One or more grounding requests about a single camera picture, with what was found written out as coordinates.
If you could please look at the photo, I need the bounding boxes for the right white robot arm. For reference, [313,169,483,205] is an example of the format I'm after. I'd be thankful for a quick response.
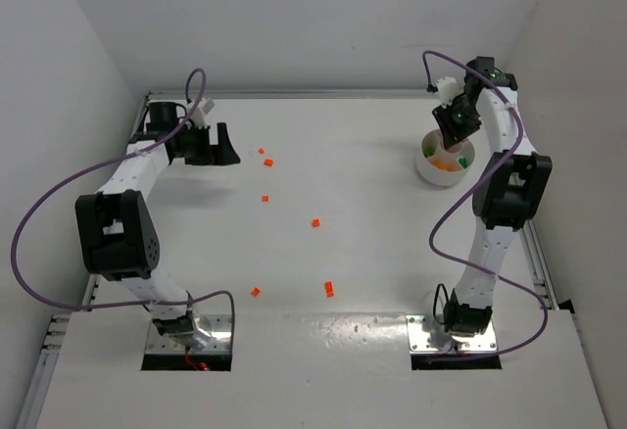
[430,56,553,336]

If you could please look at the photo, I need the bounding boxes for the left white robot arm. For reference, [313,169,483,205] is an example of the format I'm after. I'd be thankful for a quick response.
[75,99,241,351]

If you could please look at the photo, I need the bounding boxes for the yellow-orange legos in bowl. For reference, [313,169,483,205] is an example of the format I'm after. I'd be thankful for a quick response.
[430,160,464,172]

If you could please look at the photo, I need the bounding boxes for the white divided bowl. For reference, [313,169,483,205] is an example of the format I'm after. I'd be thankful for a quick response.
[414,129,476,187]

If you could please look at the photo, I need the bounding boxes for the orange double lego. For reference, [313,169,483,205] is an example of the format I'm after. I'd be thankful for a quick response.
[324,281,335,298]

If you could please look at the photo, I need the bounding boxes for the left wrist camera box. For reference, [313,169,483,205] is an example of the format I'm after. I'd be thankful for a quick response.
[188,98,215,127]

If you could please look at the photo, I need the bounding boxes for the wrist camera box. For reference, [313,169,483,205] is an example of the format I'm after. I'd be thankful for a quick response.
[188,98,215,127]
[435,76,463,107]

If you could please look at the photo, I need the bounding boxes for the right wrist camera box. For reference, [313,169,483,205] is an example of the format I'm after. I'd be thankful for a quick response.
[435,76,463,107]

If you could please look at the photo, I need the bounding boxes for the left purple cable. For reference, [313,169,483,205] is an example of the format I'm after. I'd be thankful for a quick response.
[10,68,236,337]

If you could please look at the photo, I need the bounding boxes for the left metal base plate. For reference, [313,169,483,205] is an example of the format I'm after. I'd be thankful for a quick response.
[145,314,232,356]

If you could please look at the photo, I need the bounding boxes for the metal base plate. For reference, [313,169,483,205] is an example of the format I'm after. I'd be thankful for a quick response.
[406,314,499,357]
[145,314,232,356]

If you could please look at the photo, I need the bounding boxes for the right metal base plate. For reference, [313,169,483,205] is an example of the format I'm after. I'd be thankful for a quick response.
[406,314,499,357]

